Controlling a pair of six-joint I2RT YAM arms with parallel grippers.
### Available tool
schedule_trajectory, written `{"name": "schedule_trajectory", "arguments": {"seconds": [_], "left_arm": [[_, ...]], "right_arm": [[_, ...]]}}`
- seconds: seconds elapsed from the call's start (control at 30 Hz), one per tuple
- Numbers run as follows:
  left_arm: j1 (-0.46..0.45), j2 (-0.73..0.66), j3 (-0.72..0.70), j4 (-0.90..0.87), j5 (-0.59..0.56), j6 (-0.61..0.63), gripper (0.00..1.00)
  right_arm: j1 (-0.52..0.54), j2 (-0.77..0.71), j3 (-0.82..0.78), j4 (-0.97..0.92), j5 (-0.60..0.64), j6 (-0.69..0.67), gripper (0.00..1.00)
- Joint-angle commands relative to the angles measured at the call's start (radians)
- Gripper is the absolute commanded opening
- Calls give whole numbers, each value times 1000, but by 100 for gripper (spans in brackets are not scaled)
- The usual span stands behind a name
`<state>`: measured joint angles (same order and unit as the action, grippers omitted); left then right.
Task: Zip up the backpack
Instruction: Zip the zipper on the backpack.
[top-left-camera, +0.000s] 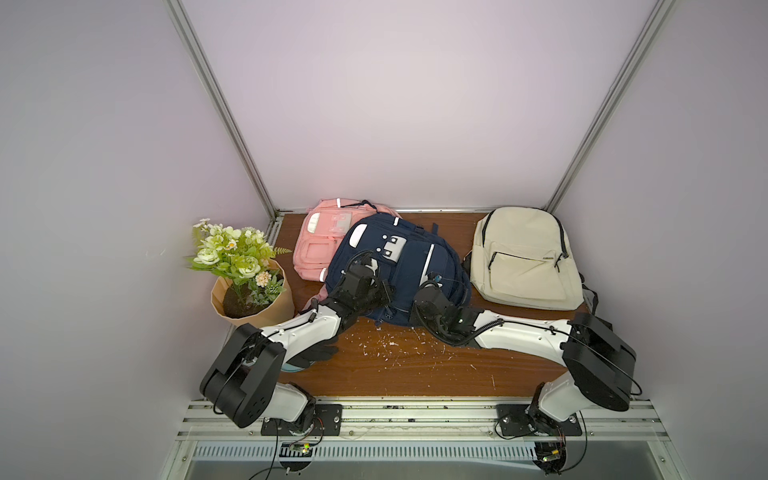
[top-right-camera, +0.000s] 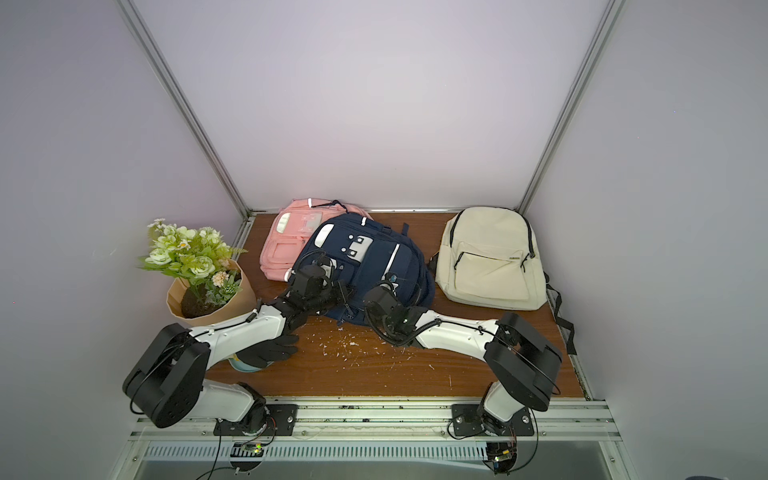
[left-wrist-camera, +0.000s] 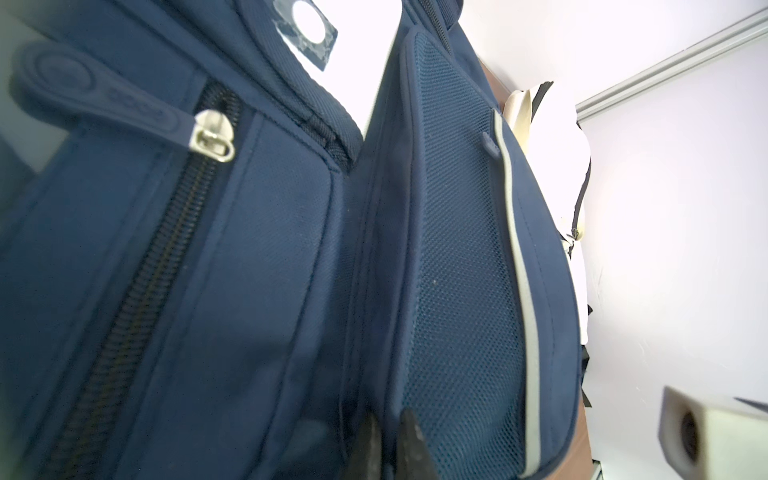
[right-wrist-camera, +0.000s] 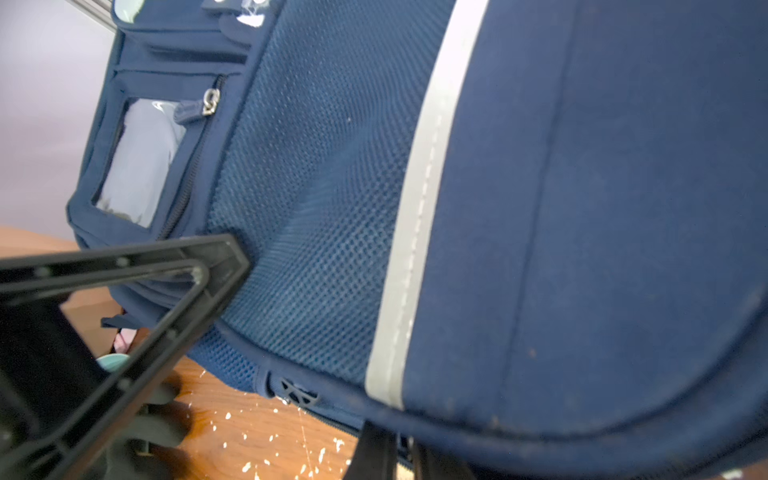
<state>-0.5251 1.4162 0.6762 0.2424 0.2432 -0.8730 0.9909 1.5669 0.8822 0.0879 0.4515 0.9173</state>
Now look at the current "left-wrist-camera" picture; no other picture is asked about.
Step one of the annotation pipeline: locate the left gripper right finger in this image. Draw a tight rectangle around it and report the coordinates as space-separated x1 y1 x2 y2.
395 408 438 480

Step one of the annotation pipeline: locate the cream canvas backpack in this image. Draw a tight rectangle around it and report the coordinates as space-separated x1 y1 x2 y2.
503 81 591 345

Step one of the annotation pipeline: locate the navy blue backpack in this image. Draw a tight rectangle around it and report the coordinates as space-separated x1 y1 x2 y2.
1 1 581 479

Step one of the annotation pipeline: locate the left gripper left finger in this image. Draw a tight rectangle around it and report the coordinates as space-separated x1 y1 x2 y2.
341 412 383 480

